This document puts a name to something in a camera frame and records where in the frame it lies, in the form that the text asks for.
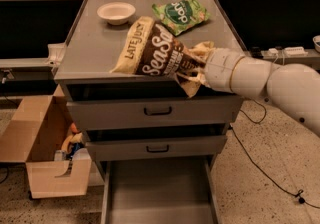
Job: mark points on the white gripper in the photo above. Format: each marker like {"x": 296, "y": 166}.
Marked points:
{"x": 218, "y": 69}

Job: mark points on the brown chip bag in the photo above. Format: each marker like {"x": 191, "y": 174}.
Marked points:
{"x": 151, "y": 50}

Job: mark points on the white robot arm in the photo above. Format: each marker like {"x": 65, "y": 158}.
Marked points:
{"x": 292, "y": 88}

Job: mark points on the grey top drawer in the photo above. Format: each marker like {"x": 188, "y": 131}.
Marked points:
{"x": 106, "y": 106}

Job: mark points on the grey drawer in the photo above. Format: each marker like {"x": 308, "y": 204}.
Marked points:
{"x": 106, "y": 106}
{"x": 159, "y": 191}
{"x": 155, "y": 142}

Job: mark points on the green chip bag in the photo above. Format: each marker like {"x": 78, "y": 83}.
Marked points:
{"x": 181, "y": 16}

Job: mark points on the grey drawer cabinet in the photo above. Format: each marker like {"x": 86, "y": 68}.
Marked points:
{"x": 93, "y": 51}

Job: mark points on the grey middle drawer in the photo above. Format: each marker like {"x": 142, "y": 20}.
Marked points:
{"x": 155, "y": 142}

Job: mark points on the grey bottom drawer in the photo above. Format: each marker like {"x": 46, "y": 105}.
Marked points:
{"x": 159, "y": 191}

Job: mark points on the white plug adapter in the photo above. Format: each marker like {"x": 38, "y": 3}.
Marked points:
{"x": 273, "y": 51}

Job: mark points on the white bowl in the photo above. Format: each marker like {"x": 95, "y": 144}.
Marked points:
{"x": 116, "y": 13}

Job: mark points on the white power strip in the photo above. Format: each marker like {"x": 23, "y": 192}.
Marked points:
{"x": 295, "y": 51}

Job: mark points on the items inside cardboard box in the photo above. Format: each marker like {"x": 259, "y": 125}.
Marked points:
{"x": 72, "y": 143}

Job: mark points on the cardboard box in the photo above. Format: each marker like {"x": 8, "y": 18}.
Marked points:
{"x": 34, "y": 135}

